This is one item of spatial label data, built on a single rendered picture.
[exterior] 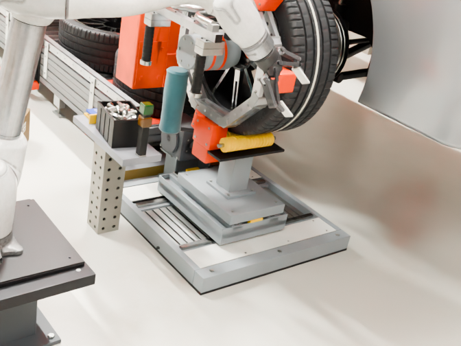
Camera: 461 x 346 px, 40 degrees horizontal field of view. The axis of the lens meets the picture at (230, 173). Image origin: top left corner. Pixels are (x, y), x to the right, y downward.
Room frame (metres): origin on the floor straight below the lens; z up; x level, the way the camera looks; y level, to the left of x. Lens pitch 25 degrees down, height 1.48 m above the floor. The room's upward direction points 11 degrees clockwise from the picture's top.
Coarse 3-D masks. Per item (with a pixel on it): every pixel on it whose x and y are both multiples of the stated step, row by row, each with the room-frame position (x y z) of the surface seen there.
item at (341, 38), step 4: (336, 16) 2.74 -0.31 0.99; (336, 20) 2.71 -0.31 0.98; (336, 24) 2.70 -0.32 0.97; (340, 24) 2.71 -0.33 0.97; (340, 28) 2.71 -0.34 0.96; (340, 32) 2.68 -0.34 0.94; (340, 36) 2.67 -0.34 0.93; (344, 36) 2.69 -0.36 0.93; (340, 40) 2.67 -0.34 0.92; (344, 40) 2.68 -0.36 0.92; (340, 44) 2.67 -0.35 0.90; (344, 44) 2.68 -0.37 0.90; (340, 48) 2.66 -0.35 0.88; (344, 48) 2.67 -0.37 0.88; (340, 52) 2.66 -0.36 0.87; (344, 52) 2.67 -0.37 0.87; (340, 56) 2.66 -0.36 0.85; (340, 60) 2.67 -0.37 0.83; (336, 64) 2.66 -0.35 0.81; (340, 64) 2.67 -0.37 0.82
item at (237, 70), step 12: (276, 24) 2.28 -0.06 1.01; (240, 60) 2.48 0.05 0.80; (204, 72) 2.56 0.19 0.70; (216, 72) 2.60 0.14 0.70; (228, 72) 2.47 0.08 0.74; (240, 72) 2.42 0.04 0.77; (216, 84) 2.51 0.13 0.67; (228, 84) 2.59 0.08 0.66; (240, 84) 2.41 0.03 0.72; (252, 84) 2.36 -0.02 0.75; (216, 96) 2.49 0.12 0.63; (228, 96) 2.53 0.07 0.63; (240, 96) 2.41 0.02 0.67; (228, 108) 2.41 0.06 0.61
